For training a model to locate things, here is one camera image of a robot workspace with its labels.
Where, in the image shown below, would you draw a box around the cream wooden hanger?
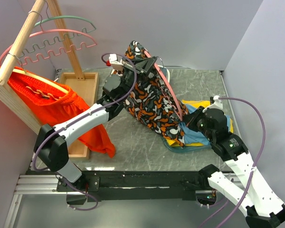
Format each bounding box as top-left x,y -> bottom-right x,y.
12,68 -> 68,94

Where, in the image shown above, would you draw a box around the teal shorts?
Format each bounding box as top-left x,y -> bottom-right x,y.
162,139 -> 211,153

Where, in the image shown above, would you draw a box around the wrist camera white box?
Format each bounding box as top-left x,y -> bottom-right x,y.
105,54 -> 124,71
209,95 -> 223,110

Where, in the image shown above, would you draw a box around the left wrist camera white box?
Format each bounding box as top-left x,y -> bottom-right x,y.
105,54 -> 124,71

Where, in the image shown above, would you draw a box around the yellow shorts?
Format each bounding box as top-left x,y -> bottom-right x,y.
166,100 -> 234,147

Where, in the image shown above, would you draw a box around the light blue shorts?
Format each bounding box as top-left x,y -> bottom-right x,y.
180,102 -> 232,145

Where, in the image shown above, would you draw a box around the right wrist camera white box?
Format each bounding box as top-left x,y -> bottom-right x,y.
209,95 -> 223,110

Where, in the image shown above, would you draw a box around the orange shorts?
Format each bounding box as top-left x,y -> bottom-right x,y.
8,72 -> 116,158

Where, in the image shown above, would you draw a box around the white plastic basket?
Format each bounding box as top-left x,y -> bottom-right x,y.
154,64 -> 171,83

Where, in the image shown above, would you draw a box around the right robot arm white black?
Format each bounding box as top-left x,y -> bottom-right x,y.
184,106 -> 285,228

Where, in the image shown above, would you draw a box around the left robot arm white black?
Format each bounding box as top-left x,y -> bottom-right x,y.
34,54 -> 157,191

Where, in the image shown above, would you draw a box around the wooden clothes rack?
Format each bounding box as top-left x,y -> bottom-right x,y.
0,0 -> 100,160

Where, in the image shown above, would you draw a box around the aluminium frame rail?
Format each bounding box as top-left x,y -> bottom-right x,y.
3,174 -> 69,228

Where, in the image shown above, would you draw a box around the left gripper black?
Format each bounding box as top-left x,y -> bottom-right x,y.
120,56 -> 156,101

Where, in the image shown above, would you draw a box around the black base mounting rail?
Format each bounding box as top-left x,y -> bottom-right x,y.
57,165 -> 218,205

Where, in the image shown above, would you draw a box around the camouflage patterned shorts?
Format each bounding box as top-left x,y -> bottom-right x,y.
123,40 -> 190,147

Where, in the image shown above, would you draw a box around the pink hanger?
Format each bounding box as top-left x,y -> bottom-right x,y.
0,28 -> 97,68
143,50 -> 187,123

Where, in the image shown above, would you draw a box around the green wire hanger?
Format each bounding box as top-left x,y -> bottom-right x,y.
19,15 -> 97,55

